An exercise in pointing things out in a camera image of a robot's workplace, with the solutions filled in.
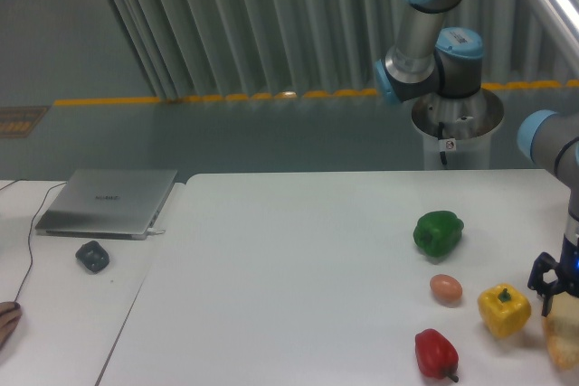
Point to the small black plastic part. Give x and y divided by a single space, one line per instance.
93 257

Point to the green bell pepper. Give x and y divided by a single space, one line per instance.
437 233

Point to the silver closed laptop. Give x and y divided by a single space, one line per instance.
108 204

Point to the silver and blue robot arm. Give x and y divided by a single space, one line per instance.
439 69

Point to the white cylindrical robot pedestal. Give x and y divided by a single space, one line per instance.
457 133

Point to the triangular toasted bread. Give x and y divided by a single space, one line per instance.
560 328

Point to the person's hand on mouse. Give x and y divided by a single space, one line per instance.
10 315

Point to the red bell pepper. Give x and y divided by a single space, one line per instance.
436 357

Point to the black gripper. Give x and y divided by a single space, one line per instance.
566 275

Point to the brown egg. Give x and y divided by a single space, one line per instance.
446 288

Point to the yellow bell pepper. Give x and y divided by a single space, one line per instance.
503 310

